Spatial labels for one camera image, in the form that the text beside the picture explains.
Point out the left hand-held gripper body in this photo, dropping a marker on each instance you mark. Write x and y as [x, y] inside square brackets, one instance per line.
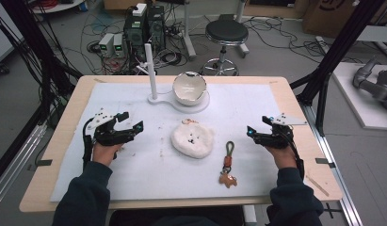
[111, 136]

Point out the black frame post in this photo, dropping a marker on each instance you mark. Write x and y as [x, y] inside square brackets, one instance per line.
[335, 53]
[34, 47]

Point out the white bowl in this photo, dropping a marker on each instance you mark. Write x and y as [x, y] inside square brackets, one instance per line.
[189, 89]

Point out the person's right hand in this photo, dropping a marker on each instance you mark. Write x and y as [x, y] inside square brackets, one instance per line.
[283, 158]

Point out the cardboard box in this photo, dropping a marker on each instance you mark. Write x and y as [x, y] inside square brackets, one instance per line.
[332, 15]

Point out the thin wooden stick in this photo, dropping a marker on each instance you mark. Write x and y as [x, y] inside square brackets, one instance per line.
[316, 185]

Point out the aluminium rail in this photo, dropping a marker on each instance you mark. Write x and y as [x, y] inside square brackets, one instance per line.
[341, 188]
[15, 166]

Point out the black computer tower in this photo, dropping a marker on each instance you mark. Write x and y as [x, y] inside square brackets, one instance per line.
[156, 26]
[135, 34]

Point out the dark tape piece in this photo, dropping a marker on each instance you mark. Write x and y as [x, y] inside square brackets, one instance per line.
[324, 162]
[43, 163]

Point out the white box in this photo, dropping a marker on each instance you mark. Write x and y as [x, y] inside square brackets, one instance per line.
[139, 9]

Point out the grey power supply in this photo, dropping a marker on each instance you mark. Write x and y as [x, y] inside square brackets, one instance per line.
[119, 45]
[105, 45]

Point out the white table leg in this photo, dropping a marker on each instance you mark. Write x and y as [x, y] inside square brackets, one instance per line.
[249, 216]

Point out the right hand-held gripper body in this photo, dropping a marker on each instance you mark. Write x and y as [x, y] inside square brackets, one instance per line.
[277, 138]

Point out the white power strip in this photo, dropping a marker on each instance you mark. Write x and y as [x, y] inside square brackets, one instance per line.
[323, 44]

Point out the white platform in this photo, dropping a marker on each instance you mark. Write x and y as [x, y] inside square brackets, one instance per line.
[354, 103]

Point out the person's left hand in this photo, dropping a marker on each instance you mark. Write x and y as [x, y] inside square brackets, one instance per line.
[104, 154]

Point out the wooden table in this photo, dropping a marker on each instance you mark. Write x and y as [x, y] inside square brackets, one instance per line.
[40, 188]

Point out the white plush toy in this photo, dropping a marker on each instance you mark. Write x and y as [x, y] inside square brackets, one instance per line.
[191, 141]

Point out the white stand with pole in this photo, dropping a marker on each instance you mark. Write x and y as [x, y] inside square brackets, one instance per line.
[153, 78]

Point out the black round stool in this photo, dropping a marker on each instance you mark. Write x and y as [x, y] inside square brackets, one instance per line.
[226, 33]

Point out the person's legs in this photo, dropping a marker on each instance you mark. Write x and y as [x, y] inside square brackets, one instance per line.
[175, 218]

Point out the white table mat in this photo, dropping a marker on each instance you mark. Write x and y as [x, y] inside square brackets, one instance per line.
[144, 175]

